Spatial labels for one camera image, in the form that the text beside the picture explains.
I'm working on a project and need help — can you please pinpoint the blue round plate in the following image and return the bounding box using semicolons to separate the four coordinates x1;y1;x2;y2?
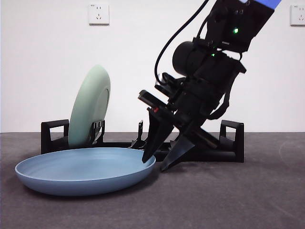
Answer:
14;147;157;197

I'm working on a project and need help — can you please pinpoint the green round plate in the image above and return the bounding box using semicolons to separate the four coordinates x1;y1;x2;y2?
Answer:
68;64;112;146

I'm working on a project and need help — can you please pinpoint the black plastic plate rack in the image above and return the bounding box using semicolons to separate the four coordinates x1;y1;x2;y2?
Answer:
41;119;245;163

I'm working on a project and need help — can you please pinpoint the long black arm cable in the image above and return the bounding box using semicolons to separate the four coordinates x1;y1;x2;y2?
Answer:
154;0;210;83

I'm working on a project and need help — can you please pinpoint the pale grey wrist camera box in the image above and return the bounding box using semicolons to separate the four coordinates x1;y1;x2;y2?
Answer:
137;89;173;108

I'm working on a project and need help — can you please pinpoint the white wall socket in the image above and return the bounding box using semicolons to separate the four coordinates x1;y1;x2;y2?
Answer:
89;3;110;26
290;4;305;27

